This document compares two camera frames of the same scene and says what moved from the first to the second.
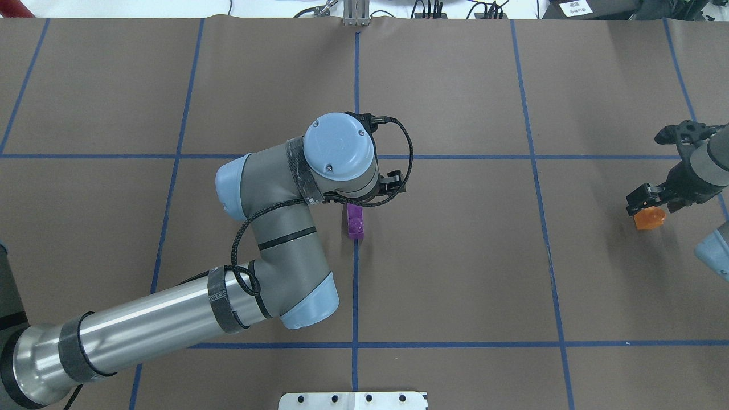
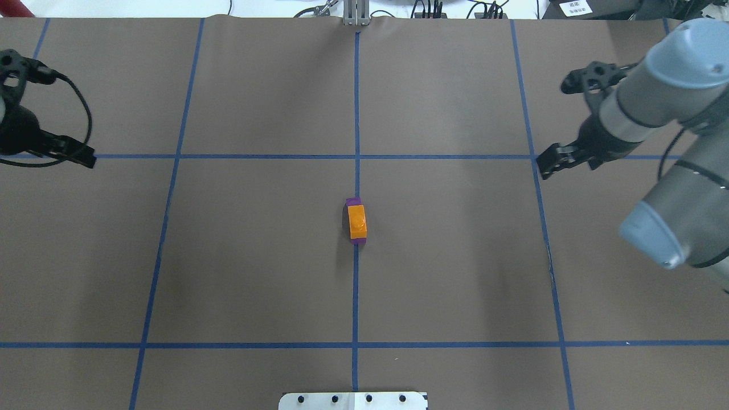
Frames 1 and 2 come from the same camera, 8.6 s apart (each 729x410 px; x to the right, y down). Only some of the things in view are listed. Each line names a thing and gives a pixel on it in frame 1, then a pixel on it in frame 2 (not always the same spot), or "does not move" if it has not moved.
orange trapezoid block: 650,218 → 357,221
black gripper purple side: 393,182 → 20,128
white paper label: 576,8 does not move
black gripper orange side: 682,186 → 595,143
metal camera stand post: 356,12 does not move
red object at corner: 14,8 does not move
